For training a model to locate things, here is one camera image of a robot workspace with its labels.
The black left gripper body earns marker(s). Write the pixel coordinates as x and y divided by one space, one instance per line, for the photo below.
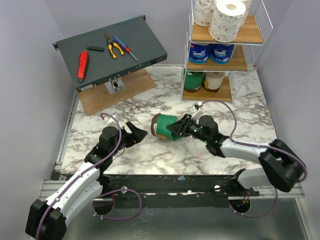
127 140

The blue white paper towel roll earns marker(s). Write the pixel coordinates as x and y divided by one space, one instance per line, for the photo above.
221 54

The red utility knife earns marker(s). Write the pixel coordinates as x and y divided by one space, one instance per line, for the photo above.
83 62

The blue red screwdriver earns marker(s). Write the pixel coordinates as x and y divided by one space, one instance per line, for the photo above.
124 46

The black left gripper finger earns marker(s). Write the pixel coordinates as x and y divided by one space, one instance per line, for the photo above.
131 126
139 135

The cream cartoon roll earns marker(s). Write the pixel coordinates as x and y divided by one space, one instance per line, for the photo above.
212 81

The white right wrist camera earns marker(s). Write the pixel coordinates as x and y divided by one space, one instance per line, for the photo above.
197 107

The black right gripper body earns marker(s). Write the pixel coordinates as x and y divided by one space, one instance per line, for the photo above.
186 126

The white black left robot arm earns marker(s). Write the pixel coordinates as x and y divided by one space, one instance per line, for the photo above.
49 219

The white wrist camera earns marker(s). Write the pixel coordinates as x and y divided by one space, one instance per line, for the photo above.
197 107
113 121

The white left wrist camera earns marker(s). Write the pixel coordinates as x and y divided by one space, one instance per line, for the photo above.
113 121

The green brown roll front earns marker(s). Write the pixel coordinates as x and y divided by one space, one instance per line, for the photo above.
193 81

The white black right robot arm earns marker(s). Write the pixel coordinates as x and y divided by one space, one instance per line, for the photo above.
280 166

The black bit holder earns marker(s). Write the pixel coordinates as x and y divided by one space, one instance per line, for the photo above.
95 48

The yellow handled pliers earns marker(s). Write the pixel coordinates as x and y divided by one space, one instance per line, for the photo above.
111 45

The white wire wooden shelf rack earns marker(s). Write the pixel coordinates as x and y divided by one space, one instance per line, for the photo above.
254 31

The dark grey rack server chassis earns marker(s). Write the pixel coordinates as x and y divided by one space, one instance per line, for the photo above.
101 67

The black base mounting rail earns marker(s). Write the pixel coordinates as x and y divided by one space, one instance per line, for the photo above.
153 191

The floral paper roll on shelf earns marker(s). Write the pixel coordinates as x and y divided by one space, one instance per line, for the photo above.
203 12

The floral paper roll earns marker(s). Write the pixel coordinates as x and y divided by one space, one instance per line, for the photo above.
203 12
227 20
247 4

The wooden board under chassis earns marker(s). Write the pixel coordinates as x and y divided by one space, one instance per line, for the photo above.
100 97

